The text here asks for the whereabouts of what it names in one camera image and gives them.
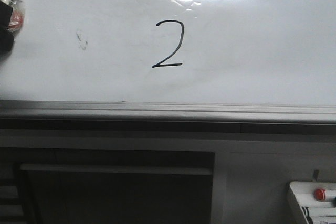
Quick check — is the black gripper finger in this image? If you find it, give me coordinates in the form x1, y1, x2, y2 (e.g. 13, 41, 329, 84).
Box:
0, 1, 14, 53

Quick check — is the white whiteboard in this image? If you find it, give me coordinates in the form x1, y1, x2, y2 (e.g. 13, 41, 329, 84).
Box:
1, 0, 335, 124

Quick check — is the dark cabinet with shelf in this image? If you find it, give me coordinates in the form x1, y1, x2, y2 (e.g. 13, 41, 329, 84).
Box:
1, 148, 215, 223

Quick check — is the white marker tray box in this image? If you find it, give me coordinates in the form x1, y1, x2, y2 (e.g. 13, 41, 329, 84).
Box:
287, 182, 335, 223

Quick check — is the black capped marker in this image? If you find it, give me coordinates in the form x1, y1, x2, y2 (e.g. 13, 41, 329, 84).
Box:
301, 207, 335, 223

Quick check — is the red capped marker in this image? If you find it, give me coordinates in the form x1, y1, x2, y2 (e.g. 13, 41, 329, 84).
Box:
313, 188, 336, 202

